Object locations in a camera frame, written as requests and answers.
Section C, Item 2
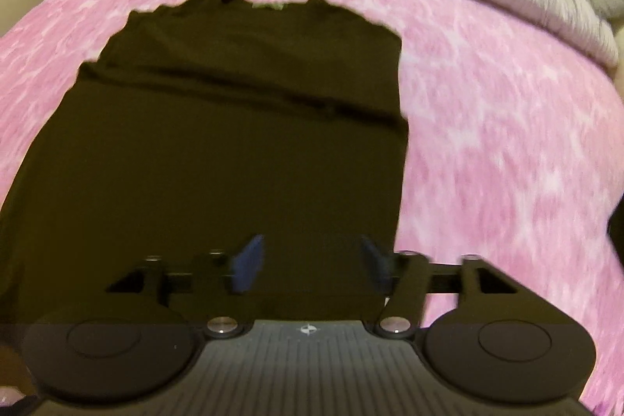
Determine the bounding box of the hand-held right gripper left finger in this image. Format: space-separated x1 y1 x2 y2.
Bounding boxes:
104 234 267 339

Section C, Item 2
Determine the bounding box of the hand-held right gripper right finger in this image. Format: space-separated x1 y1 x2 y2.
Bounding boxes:
360 235 536 340

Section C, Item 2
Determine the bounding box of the black long-sleeved sweater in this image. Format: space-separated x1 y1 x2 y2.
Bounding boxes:
0 0 411 393

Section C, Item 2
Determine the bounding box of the pink floral blanket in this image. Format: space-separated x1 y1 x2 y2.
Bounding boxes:
0 0 624 413

